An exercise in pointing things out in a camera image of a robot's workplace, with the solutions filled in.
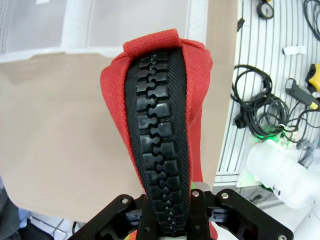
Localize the black cable loop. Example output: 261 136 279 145
303 0 320 42

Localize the green lit circuit board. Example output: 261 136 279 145
258 124 299 149

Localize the black tape roll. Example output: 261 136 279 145
257 0 275 20

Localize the translucent white plastic basket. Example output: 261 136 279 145
61 0 210 60
0 0 69 64

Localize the white paper tag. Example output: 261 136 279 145
282 45 307 57

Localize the coiled black cable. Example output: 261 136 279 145
230 64 320 144

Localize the small black plug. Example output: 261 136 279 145
233 115 247 129

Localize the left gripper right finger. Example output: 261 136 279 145
189 181 295 240

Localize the white slatted base plate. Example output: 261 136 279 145
212 0 320 187

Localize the red zippered pencil case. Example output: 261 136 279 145
99 28 219 240

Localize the person in black clothing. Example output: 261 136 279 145
0 174 34 240

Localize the grey coiled cable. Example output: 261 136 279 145
296 139 315 168

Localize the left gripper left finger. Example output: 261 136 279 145
66 193 161 240

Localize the yellow black hand tool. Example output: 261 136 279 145
305 63 320 92

